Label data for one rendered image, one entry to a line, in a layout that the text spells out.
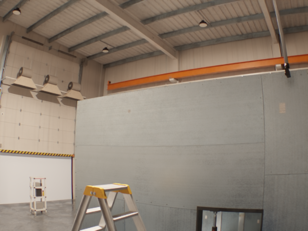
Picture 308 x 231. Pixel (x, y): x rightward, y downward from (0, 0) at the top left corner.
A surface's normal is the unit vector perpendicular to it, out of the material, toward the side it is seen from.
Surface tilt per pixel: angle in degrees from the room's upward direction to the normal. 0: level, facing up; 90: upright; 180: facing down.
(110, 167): 90
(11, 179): 90
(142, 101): 90
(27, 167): 90
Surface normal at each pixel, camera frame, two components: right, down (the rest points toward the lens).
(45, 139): 0.84, -0.07
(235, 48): -0.53, -0.15
